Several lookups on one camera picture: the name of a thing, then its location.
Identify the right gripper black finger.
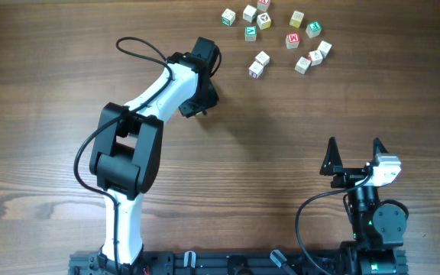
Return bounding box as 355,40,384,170
373,137,388,157
319,137,343,176

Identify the wooden block red letter A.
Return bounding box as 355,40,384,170
308,50,324,66

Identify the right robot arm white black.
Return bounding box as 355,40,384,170
320,137,409,274

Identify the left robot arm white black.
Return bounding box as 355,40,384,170
89,37,222,274

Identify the wooden block green corner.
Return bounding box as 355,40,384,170
221,8,236,26

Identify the wooden block red edge lower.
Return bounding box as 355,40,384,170
248,61,264,79

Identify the wooden block red edge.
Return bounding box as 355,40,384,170
257,0,271,12
248,61,264,79

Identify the wooden block green letter Y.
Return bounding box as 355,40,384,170
244,26,257,42

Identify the wooden block plain middle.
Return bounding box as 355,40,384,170
255,51,270,66

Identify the wooden block plain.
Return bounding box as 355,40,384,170
242,5,257,23
255,51,270,66
295,57,312,74

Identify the wooden block plain top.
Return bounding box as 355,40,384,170
242,5,257,23

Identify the wooden block yellow side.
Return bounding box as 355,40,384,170
257,12,272,30

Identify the wooden block red top edge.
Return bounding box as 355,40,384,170
257,0,271,12

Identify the wooden block red letter M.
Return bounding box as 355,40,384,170
286,32,300,49

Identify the wooden block plain lower right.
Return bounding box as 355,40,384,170
295,57,312,74

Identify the wooden block green letter right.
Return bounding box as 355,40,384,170
306,21,322,38

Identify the wooden block far right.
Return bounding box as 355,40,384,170
318,40,332,58

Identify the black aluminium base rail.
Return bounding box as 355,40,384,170
68,250,410,275

